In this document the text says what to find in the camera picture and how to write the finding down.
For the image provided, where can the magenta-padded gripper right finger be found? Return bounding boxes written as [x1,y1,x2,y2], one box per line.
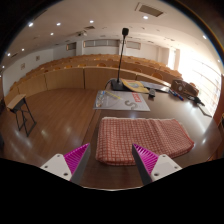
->
[131,143,183,186]

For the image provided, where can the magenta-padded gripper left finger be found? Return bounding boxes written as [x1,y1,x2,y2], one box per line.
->
[40,142,92,186]

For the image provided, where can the red white checked towel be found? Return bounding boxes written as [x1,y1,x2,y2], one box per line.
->
[95,116,195,167]

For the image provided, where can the white notepad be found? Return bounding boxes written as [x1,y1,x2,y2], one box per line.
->
[198,105,213,118]

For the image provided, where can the red marker pen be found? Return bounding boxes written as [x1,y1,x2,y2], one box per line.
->
[174,92,185,102]

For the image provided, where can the black stapler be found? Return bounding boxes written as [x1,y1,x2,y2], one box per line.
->
[187,95,206,107]

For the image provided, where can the blue printed sheet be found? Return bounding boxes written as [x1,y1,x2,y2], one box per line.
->
[139,80,170,94]

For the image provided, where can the grey printed poster sheet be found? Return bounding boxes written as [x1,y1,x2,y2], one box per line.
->
[93,89,151,112]

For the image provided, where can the yellow booklet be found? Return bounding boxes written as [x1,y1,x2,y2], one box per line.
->
[121,79,150,94]

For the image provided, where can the rows of wooden auditorium seats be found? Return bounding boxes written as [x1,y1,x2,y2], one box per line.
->
[3,54,184,101]

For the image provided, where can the black gooseneck desk microphone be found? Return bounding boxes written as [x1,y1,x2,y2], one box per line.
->
[110,27,130,92]

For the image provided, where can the recessed ceiling lights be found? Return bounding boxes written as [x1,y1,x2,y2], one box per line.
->
[4,14,208,58]

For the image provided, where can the ceiling air vent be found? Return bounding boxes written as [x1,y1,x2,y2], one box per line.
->
[134,2,165,18]

